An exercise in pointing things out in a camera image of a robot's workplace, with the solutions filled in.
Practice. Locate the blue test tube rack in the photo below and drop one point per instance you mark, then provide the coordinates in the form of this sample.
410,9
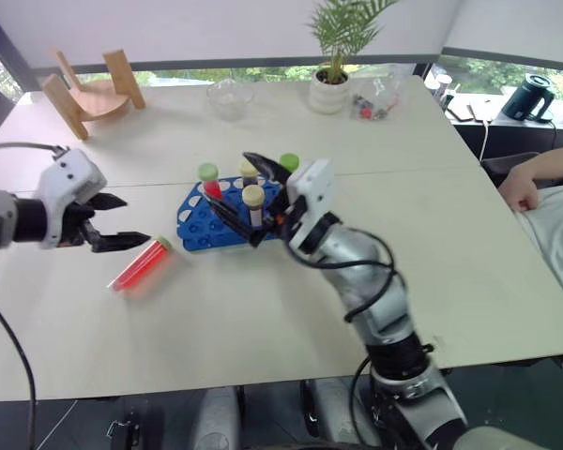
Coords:
206,229

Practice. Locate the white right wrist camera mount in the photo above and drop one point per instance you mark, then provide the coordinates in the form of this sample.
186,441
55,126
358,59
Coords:
312,185

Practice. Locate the dark green kettle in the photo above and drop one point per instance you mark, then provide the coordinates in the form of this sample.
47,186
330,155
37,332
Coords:
525,98

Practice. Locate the person's bare hand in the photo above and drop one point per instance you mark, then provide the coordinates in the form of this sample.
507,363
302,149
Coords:
518,187

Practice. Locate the dark grey chair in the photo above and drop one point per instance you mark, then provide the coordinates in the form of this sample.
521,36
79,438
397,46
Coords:
502,166

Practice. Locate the grey rounded robot leg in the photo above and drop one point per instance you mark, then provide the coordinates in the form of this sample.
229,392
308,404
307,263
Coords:
216,419
335,412

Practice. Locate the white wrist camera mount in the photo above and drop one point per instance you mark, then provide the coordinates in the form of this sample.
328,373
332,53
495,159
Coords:
312,185
70,175

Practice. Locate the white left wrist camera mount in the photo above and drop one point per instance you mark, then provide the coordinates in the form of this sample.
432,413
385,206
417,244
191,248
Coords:
70,175

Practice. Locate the white paper cup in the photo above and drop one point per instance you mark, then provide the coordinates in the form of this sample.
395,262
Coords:
443,85

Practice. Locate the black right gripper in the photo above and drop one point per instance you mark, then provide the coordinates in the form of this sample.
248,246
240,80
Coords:
284,213

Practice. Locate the clear plastic bag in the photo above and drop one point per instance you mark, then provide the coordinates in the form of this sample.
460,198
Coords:
375,100

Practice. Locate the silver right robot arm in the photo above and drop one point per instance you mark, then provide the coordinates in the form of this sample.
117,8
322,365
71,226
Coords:
356,255

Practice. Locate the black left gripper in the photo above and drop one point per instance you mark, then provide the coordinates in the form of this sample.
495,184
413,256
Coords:
75,225

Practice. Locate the person's bare forearm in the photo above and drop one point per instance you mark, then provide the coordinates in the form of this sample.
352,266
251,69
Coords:
558,161

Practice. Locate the red tube with green cap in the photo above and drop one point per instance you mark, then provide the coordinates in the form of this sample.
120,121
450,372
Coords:
211,185
143,267

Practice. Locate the clear glass bowl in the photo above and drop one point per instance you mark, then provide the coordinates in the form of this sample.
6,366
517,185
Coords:
230,100

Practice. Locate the potted palm in white pot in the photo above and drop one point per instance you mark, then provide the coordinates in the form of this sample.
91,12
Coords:
328,94

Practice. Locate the dark tube with cream cap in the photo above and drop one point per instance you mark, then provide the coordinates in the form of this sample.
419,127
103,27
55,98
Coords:
248,172
253,199

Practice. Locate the person's white shirt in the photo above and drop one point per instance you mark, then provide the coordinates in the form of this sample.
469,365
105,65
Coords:
558,225

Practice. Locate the wooden curved stand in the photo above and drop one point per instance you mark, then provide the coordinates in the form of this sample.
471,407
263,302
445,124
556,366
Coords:
101,100

